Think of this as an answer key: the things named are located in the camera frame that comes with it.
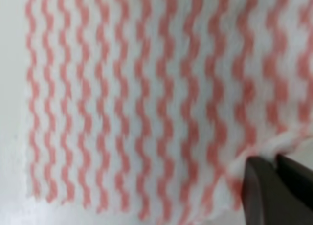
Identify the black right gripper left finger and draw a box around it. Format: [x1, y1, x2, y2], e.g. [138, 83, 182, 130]
[241, 157, 313, 225]

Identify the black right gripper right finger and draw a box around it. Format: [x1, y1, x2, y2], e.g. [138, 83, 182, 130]
[276, 155, 313, 208]

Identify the pink white wavy striped towel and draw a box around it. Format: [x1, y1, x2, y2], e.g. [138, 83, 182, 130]
[23, 0, 313, 225]

